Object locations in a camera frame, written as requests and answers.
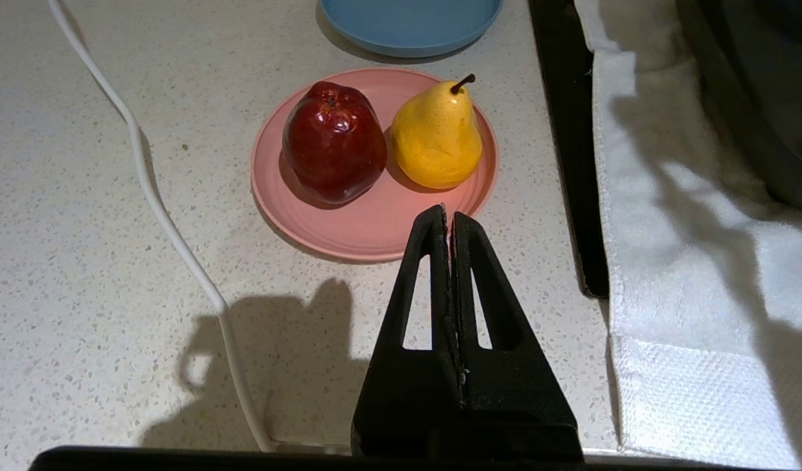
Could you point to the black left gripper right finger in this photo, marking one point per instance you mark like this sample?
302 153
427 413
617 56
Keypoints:
512 405

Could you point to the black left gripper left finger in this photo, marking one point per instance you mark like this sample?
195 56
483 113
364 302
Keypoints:
407 399

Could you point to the black rice cooker base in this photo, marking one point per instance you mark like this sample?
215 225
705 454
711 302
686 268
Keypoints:
754 111

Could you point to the pink plate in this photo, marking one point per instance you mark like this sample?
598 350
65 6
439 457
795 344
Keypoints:
368 226

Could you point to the white towel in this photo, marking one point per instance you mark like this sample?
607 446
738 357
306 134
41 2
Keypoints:
689 294

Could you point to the yellow pear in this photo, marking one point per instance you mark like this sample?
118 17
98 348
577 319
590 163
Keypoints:
437 137

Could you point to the red apple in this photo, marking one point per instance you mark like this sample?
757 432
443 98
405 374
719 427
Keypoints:
332 144

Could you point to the long black flat strip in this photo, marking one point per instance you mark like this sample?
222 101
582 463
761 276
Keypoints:
571 131

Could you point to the blue plate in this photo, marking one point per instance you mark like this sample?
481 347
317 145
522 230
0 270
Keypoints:
407 23

